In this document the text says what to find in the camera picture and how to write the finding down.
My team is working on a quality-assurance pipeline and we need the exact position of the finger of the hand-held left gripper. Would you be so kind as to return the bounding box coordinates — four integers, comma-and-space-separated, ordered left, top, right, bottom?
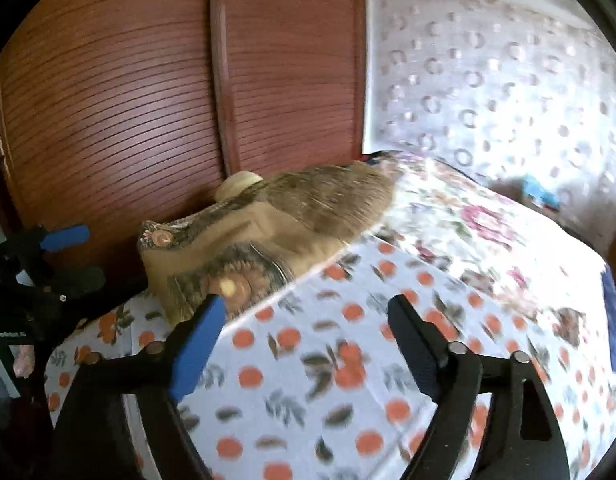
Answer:
3, 225, 91, 256
33, 265, 109, 301

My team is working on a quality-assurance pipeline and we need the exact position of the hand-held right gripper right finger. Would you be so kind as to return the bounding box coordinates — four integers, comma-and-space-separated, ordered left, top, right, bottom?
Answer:
387, 294, 571, 480

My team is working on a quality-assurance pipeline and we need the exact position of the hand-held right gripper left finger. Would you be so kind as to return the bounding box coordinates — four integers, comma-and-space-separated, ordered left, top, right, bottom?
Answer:
48, 294, 228, 480

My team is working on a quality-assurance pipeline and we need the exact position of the olive patterned garment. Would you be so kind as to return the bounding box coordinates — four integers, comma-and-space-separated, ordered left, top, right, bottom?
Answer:
137, 162, 404, 328

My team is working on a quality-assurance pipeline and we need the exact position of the person's left hand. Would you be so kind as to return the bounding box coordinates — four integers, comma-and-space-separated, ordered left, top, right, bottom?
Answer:
13, 342, 37, 378

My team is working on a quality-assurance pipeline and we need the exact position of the orange fruit print bed sheet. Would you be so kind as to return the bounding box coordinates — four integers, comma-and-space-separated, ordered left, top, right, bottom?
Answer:
43, 230, 616, 480

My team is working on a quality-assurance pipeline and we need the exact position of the yellow cloth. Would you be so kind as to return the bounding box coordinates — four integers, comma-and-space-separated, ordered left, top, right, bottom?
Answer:
215, 171, 264, 201

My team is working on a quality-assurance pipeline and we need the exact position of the wooden headboard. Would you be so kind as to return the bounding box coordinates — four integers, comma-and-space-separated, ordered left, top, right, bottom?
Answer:
0, 0, 369, 301

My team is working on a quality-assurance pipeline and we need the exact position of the blue plastic bag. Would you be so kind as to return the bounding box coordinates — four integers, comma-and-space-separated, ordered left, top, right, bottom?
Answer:
520, 175, 561, 208

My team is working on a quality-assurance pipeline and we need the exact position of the circle patterned wall curtain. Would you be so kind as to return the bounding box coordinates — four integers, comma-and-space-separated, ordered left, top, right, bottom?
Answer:
363, 0, 616, 256

